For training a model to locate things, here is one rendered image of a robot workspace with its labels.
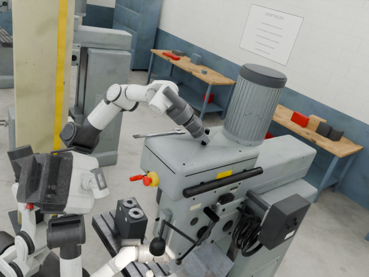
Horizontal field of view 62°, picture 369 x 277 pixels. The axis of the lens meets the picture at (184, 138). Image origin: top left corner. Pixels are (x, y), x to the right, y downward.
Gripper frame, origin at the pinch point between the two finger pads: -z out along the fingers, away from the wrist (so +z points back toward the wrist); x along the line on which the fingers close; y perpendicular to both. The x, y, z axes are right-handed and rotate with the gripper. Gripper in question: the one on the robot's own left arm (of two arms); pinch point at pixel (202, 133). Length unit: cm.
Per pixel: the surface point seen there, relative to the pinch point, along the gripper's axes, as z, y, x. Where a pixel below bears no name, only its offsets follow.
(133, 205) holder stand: -30, -75, -41
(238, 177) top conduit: -21.4, -0.8, 9.8
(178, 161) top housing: 7.2, -9.7, 17.5
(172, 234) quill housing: -24.5, -41.2, 10.4
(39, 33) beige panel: 78, -65, -139
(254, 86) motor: -1.5, 27.9, -5.6
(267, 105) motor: -11.0, 27.0, -3.5
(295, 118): -255, 49, -308
